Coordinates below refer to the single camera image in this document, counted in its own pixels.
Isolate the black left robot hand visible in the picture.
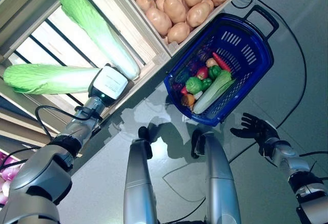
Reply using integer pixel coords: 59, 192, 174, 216
88, 64, 129, 107

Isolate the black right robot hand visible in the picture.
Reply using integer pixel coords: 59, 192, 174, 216
230, 113, 280, 148

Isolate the napa cabbage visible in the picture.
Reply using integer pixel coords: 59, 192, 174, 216
192, 69, 236, 114
59, 0, 141, 80
3, 64, 103, 95

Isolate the blue plastic shopping basket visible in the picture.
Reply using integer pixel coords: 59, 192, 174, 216
163, 5, 279, 127

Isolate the silver right robot leg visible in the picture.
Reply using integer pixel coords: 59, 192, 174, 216
191, 129, 241, 224

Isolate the silver robot leg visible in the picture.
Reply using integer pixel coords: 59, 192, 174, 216
124, 126, 158, 224
191, 129, 241, 224

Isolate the wooden crate with potatoes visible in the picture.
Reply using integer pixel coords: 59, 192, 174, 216
112, 0, 257, 58

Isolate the small green pepper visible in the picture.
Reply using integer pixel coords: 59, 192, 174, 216
201, 78, 213, 91

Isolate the green bell pepper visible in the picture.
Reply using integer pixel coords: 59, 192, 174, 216
208, 65, 221, 80

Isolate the wooden crate with white slats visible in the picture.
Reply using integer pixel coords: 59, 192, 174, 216
0, 0, 171, 122

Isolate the orange fruit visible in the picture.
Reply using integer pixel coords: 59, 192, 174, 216
181, 93, 195, 106

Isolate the single red carrot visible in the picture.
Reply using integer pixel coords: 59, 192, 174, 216
212, 52, 231, 72

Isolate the round green vegetable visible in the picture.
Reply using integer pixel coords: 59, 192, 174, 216
186, 76, 203, 94

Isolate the red bell pepper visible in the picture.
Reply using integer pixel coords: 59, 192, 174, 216
196, 66, 209, 79

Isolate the pile of brown potatoes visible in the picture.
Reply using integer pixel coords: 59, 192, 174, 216
120, 0, 247, 44

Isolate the silver left robot leg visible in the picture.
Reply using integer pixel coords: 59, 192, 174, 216
124, 126, 158, 224

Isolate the pile of purple onions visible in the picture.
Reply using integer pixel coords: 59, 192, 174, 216
0, 151, 24, 206

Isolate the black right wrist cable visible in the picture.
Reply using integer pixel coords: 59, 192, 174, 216
297, 151, 328, 158

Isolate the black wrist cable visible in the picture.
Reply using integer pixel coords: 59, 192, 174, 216
297, 151, 328, 158
34, 105, 90, 142

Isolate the long black floor cable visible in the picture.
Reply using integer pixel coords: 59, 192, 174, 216
228, 0, 308, 163

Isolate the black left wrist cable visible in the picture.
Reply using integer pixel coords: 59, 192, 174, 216
34, 105, 90, 142

